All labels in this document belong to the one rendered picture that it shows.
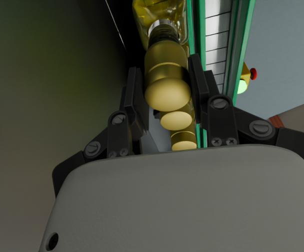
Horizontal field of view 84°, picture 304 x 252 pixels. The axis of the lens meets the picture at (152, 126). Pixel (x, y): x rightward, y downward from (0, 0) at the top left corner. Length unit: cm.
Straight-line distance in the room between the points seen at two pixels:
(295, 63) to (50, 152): 102
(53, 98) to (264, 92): 104
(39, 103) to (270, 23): 82
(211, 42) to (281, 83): 71
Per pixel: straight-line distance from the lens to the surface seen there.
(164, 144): 78
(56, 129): 20
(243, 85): 62
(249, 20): 36
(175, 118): 17
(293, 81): 114
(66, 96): 22
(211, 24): 44
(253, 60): 93
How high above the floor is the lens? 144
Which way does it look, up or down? 36 degrees down
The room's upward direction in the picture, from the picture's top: 180 degrees counter-clockwise
